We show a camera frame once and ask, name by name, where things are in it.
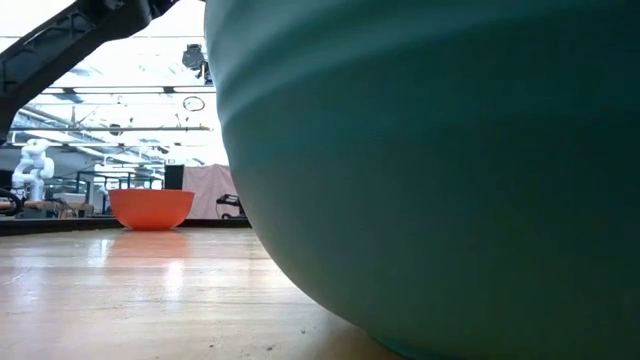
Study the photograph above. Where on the teal plastic bowl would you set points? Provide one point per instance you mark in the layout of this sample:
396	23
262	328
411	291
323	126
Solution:
425	175

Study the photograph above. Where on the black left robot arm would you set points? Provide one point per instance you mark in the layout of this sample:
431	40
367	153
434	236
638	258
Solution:
60	45

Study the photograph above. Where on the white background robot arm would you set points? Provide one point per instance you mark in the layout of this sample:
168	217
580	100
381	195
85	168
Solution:
32	167

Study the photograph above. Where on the black wheeled cart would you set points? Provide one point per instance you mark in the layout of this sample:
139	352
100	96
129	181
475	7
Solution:
229	207

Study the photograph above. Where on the pink hanging cloth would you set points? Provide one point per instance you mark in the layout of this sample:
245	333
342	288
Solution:
207	187

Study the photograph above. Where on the black speaker box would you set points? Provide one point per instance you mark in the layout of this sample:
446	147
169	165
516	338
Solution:
173	178

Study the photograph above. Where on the red-orange plastic bowl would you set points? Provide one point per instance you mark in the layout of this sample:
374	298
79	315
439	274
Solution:
150	210

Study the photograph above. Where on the black ceiling-hung device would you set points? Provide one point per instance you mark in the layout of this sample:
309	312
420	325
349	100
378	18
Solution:
195	57

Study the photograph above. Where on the black background rack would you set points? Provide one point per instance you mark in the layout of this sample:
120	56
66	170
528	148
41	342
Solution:
100	175

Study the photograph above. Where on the wooden background table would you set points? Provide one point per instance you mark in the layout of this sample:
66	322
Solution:
55	205

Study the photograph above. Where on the grey horizontal metal rail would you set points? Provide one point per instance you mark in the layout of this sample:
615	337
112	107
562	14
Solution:
125	129

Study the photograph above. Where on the black aluminium table frame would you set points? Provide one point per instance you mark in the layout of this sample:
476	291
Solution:
60	226

